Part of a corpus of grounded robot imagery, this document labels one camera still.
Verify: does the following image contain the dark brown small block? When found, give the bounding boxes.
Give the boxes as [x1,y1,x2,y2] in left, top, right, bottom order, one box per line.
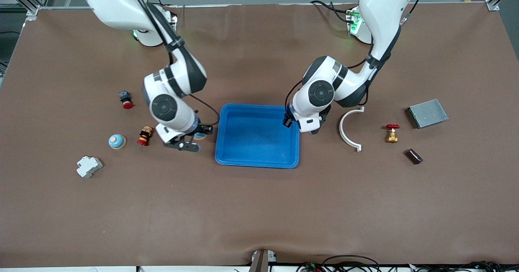
[405,148,423,165]

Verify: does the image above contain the blue plastic tray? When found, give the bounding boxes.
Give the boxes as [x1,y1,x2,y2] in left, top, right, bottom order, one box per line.
[214,103,300,169]

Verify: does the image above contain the red mushroom button tan block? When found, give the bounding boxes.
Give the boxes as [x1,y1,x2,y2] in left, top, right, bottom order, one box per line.
[137,126,154,147]

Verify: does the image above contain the white curved pipe clamp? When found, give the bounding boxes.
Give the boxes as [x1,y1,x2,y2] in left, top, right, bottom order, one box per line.
[339,106,365,152]

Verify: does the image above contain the red mushroom button black block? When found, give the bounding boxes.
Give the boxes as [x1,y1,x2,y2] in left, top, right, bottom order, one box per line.
[118,90,134,109]

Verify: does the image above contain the brown table mat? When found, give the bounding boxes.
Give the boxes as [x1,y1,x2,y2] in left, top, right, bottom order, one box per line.
[0,2,519,269]

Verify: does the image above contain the brass valve red handwheel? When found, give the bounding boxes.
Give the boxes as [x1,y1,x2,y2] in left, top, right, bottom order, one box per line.
[385,124,400,143]

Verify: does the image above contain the white circuit breaker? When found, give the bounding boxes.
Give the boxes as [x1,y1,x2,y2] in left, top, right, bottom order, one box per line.
[76,155,103,179]

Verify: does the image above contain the grey metal box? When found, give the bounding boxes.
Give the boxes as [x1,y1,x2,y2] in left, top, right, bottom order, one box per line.
[405,99,449,129]

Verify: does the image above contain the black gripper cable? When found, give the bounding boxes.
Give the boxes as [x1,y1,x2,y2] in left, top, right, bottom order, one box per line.
[284,0,430,120]
[124,0,220,126]

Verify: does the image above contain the grey camera stand clamp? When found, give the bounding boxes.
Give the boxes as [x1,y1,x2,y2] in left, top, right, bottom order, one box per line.
[248,249,278,272]

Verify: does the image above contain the black looped cable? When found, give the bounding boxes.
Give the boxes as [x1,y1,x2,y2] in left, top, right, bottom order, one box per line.
[322,255,380,272]

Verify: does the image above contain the coloured wire bundle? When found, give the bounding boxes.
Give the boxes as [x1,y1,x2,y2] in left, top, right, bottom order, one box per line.
[296,262,325,272]

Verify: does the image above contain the tangled black cables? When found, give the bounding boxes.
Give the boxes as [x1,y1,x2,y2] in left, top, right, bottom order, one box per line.
[410,261,519,272]

